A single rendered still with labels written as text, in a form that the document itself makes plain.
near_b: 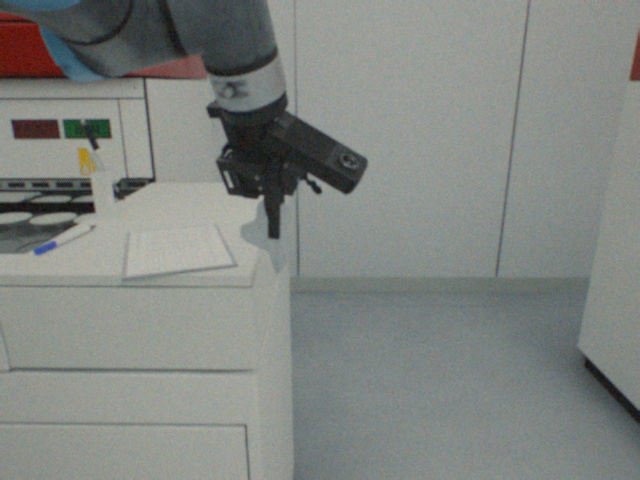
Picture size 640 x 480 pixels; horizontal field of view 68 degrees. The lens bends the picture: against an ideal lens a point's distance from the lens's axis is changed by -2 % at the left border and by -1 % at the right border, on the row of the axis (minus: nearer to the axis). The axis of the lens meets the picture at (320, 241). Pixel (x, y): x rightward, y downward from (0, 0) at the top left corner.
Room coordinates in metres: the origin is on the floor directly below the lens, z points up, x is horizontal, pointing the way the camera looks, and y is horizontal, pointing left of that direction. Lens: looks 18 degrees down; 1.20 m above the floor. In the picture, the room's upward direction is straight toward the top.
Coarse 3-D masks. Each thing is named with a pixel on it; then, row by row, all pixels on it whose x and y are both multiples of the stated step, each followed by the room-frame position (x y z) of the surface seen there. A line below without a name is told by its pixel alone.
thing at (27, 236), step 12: (36, 216) 1.11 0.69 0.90; (0, 228) 1.01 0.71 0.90; (12, 228) 1.00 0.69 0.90; (24, 228) 1.00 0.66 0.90; (36, 228) 1.00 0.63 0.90; (48, 228) 1.00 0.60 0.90; (60, 228) 1.00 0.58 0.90; (0, 240) 0.92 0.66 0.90; (12, 240) 0.92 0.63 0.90; (24, 240) 0.91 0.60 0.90; (36, 240) 0.91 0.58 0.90; (48, 240) 0.92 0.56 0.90; (0, 252) 0.84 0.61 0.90; (12, 252) 0.84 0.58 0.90; (24, 252) 0.84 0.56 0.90
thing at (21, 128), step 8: (16, 128) 1.20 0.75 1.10; (24, 128) 1.20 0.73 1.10; (32, 128) 1.20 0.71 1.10; (40, 128) 1.20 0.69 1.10; (48, 128) 1.20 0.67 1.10; (56, 128) 1.20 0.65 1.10; (16, 136) 1.20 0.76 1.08; (24, 136) 1.20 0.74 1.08; (32, 136) 1.20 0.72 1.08; (40, 136) 1.20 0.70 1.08; (48, 136) 1.20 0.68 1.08; (56, 136) 1.20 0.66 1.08
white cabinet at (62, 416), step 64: (0, 384) 0.57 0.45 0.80; (64, 384) 0.57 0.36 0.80; (128, 384) 0.57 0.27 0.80; (192, 384) 0.57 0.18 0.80; (256, 384) 0.57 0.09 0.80; (0, 448) 0.57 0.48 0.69; (64, 448) 0.57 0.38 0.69; (128, 448) 0.57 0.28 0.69; (192, 448) 0.57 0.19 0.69; (256, 448) 0.57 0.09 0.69
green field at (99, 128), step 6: (66, 126) 1.19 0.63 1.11; (72, 126) 1.19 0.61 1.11; (78, 126) 1.19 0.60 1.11; (90, 126) 1.19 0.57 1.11; (96, 126) 1.19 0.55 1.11; (102, 126) 1.19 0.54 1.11; (108, 126) 1.19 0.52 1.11; (66, 132) 1.19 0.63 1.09; (72, 132) 1.20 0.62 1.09; (78, 132) 1.19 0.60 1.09; (96, 132) 1.19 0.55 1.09; (102, 132) 1.19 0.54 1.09; (108, 132) 1.19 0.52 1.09
